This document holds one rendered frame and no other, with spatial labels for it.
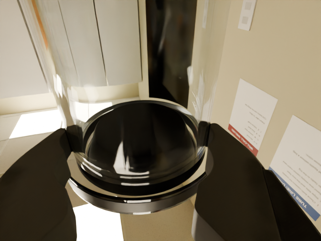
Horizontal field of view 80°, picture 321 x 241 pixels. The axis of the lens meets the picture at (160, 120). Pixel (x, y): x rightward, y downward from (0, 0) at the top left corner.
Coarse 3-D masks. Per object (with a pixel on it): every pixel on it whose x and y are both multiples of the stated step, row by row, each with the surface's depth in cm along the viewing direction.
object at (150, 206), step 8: (72, 184) 11; (80, 192) 10; (184, 192) 10; (192, 192) 11; (88, 200) 10; (96, 200) 10; (104, 200) 10; (160, 200) 10; (168, 200) 10; (176, 200) 10; (112, 208) 10; (120, 208) 10; (128, 208) 10; (136, 208) 10; (144, 208) 10; (152, 208) 10; (160, 208) 10
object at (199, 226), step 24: (216, 144) 10; (240, 144) 10; (216, 168) 8; (240, 168) 8; (264, 168) 9; (216, 192) 7; (240, 192) 7; (264, 192) 7; (216, 216) 6; (240, 216) 6; (264, 216) 6; (216, 240) 6; (240, 240) 6; (264, 240) 6
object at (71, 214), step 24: (48, 144) 10; (24, 168) 8; (48, 168) 8; (0, 192) 7; (24, 192) 7; (48, 192) 7; (0, 216) 6; (24, 216) 6; (48, 216) 6; (72, 216) 7; (0, 240) 6; (24, 240) 6; (48, 240) 6; (72, 240) 7
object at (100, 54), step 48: (48, 0) 6; (96, 0) 6; (144, 0) 6; (192, 0) 6; (48, 48) 7; (96, 48) 6; (144, 48) 6; (192, 48) 7; (96, 96) 7; (144, 96) 7; (192, 96) 8; (96, 144) 9; (144, 144) 8; (192, 144) 10; (96, 192) 10; (144, 192) 10
